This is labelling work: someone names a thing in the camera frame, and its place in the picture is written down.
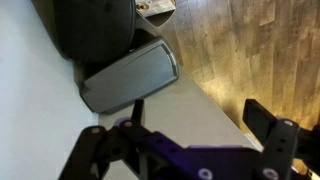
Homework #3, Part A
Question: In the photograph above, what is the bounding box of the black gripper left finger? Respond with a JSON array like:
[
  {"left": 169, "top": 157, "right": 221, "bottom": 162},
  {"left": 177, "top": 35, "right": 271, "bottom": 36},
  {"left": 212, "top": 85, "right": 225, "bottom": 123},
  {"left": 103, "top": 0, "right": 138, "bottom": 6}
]
[{"left": 58, "top": 99, "right": 145, "bottom": 180}]

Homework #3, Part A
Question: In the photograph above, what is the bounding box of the grey plastic bin lid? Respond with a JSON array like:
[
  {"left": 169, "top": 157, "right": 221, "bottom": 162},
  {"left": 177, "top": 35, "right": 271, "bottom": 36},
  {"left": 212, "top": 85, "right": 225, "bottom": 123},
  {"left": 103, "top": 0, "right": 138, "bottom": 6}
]
[{"left": 79, "top": 35, "right": 180, "bottom": 115}]

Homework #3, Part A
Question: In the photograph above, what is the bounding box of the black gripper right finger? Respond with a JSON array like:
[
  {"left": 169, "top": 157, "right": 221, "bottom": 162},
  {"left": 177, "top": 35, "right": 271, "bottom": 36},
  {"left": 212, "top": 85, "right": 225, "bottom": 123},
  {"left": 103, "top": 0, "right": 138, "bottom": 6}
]
[{"left": 242, "top": 98, "right": 320, "bottom": 180}]

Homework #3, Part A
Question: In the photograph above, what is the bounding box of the printed magazine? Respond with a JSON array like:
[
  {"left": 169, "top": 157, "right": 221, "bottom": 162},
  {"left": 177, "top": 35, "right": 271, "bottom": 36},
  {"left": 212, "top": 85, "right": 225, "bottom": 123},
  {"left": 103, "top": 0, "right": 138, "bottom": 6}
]
[{"left": 134, "top": 0, "right": 177, "bottom": 18}]

